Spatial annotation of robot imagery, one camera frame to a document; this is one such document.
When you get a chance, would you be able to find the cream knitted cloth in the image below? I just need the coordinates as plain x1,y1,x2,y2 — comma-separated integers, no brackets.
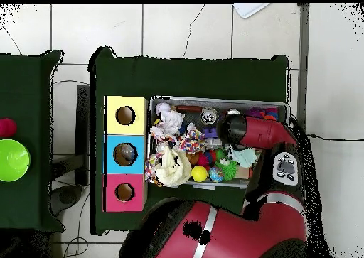
154,144,193,188

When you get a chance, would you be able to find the crushed clear plastic bottle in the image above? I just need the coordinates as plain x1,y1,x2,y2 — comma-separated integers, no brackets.
118,144,137,163

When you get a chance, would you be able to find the mint green knitted cloth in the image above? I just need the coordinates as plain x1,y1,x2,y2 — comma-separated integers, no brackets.
228,145,259,169

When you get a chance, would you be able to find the shallow clear mesh bin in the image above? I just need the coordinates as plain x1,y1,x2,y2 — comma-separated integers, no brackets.
146,95,291,190

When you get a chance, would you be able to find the wooden box with three holes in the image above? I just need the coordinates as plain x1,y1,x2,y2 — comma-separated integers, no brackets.
102,95,149,213

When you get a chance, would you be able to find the silver topped pale can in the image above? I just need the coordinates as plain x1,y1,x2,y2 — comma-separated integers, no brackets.
200,107,219,125

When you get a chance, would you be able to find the plain yellow ball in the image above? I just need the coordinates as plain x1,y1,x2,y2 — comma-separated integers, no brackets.
191,165,208,183

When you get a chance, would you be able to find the blue globe ball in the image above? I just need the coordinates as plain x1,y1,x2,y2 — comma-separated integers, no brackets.
208,166,225,183

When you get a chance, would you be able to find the green spiky toy with eyes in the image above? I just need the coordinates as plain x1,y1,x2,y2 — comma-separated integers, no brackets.
214,159,240,182

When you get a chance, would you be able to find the dark green tablecloth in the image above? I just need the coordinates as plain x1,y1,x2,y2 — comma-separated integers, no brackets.
88,45,289,236
0,49,65,232

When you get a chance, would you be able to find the black upright panel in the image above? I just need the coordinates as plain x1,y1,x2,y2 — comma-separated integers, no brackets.
74,84,91,186

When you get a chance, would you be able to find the dark grey rounded object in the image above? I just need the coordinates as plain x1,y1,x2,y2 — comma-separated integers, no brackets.
50,183,84,216

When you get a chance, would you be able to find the white flat board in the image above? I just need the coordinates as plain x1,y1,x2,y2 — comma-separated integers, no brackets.
232,3,270,19

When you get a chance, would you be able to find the bright green plastic bowl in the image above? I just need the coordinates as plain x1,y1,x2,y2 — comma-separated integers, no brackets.
0,139,31,183

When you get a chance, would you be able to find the red plastic cup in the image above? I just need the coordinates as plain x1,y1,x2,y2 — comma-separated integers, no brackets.
0,117,17,138

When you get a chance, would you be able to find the black cable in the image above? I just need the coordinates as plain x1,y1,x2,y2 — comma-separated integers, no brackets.
305,132,364,143

